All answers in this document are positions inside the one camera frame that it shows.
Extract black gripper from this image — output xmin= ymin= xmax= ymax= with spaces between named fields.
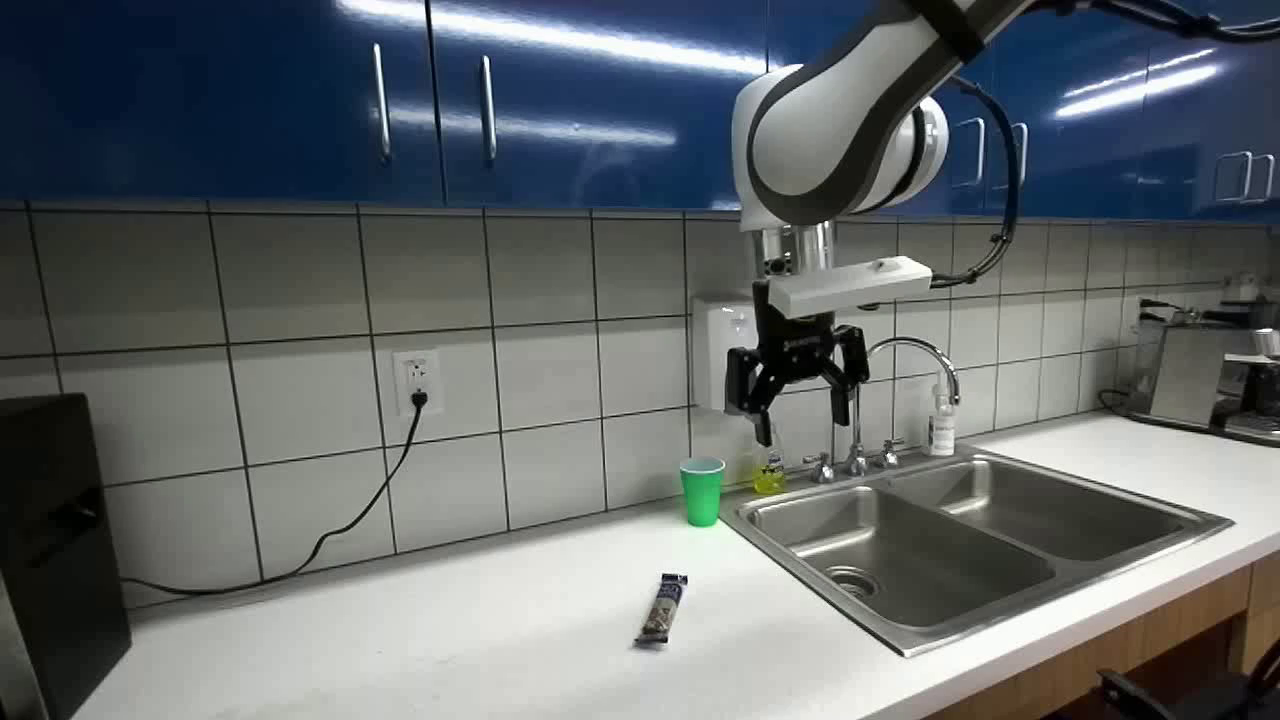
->
xmin=724 ymin=282 xmax=869 ymax=443

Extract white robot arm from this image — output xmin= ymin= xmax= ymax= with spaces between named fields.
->
xmin=724 ymin=0 xmax=1034 ymax=443

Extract stainless steel double sink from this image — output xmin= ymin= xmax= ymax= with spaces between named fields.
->
xmin=729 ymin=451 xmax=1227 ymax=657

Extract coffee machine on counter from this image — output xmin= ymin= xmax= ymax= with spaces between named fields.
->
xmin=1131 ymin=298 xmax=1280 ymax=443

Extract black appliance on counter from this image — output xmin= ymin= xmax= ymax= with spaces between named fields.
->
xmin=0 ymin=390 xmax=132 ymax=720

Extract yellow dish soap bottle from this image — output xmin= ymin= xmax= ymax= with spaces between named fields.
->
xmin=749 ymin=455 xmax=790 ymax=495

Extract chrome gooseneck faucet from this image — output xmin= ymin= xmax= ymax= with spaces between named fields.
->
xmin=854 ymin=334 xmax=959 ymax=473

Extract green plastic cup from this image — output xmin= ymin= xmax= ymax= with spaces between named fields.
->
xmin=681 ymin=455 xmax=724 ymax=528

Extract white pump sanitizer bottle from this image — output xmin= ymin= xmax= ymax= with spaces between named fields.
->
xmin=929 ymin=379 xmax=956 ymax=455

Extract black chair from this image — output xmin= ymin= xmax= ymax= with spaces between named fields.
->
xmin=1095 ymin=638 xmax=1280 ymax=720

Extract blue upper cabinets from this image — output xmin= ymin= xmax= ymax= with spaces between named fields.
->
xmin=0 ymin=0 xmax=1277 ymax=221

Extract white wall soap dispenser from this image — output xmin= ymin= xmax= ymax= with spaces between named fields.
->
xmin=689 ymin=298 xmax=755 ymax=410

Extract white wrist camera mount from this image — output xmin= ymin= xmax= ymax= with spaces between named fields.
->
xmin=770 ymin=256 xmax=934 ymax=321

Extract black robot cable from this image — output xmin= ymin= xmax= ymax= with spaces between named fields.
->
xmin=929 ymin=77 xmax=1027 ymax=291

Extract black power cable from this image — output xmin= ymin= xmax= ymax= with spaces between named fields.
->
xmin=118 ymin=389 xmax=434 ymax=598

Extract white wall outlet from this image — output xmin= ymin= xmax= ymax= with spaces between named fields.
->
xmin=394 ymin=352 xmax=440 ymax=405

